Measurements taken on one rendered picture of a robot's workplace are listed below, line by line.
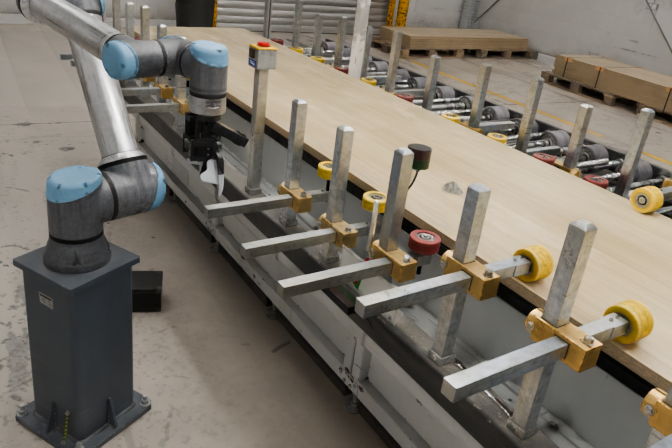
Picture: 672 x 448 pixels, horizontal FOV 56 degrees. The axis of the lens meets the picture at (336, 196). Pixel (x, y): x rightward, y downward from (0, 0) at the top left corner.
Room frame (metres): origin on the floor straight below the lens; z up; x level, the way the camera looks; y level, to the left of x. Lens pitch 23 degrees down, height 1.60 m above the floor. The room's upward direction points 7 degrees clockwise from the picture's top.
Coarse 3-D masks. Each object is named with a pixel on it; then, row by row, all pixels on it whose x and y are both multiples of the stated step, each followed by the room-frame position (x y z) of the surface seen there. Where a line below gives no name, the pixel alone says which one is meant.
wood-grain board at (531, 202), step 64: (320, 64) 3.43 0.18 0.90; (320, 128) 2.26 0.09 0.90; (384, 128) 2.37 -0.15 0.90; (448, 128) 2.48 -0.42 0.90; (384, 192) 1.71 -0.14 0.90; (512, 192) 1.85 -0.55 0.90; (576, 192) 1.92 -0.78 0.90; (512, 256) 1.40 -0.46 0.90; (640, 256) 1.50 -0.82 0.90; (576, 320) 1.14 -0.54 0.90
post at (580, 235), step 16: (576, 224) 1.01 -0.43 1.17; (592, 224) 1.01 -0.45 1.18; (576, 240) 1.00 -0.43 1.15; (592, 240) 1.01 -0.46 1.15; (560, 256) 1.02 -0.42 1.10; (576, 256) 0.99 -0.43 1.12; (560, 272) 1.01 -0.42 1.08; (576, 272) 1.00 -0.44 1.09; (560, 288) 1.00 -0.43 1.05; (576, 288) 1.01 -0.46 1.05; (560, 304) 1.00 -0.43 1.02; (560, 320) 1.00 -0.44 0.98; (544, 368) 0.99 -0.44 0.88; (528, 384) 1.01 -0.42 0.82; (544, 384) 1.00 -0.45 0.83; (528, 400) 1.00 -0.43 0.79; (512, 416) 1.02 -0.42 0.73; (528, 416) 0.99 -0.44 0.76
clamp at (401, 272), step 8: (376, 240) 1.45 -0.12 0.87; (376, 248) 1.42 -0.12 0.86; (376, 256) 1.42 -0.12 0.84; (384, 256) 1.39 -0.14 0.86; (392, 256) 1.38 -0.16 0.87; (400, 256) 1.38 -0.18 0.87; (392, 264) 1.36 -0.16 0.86; (400, 264) 1.34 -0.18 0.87; (408, 264) 1.35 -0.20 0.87; (416, 264) 1.36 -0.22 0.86; (392, 272) 1.36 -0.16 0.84; (400, 272) 1.34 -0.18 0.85; (408, 272) 1.35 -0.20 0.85; (400, 280) 1.34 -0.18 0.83; (408, 280) 1.35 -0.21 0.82
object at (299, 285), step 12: (408, 252) 1.43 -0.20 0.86; (360, 264) 1.33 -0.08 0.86; (372, 264) 1.34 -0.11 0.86; (384, 264) 1.35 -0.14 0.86; (420, 264) 1.42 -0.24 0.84; (300, 276) 1.24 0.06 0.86; (312, 276) 1.25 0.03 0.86; (324, 276) 1.25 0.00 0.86; (336, 276) 1.27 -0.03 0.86; (348, 276) 1.29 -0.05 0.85; (360, 276) 1.31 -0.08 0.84; (372, 276) 1.33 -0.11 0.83; (288, 288) 1.19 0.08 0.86; (300, 288) 1.21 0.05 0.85; (312, 288) 1.23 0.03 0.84; (324, 288) 1.25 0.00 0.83
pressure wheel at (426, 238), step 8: (416, 232) 1.45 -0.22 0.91; (424, 232) 1.46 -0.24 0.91; (432, 232) 1.47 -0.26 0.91; (416, 240) 1.41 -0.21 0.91; (424, 240) 1.41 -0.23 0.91; (432, 240) 1.42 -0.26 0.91; (440, 240) 1.43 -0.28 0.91; (416, 248) 1.41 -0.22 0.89; (424, 248) 1.40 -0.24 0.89; (432, 248) 1.40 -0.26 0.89; (416, 272) 1.44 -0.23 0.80
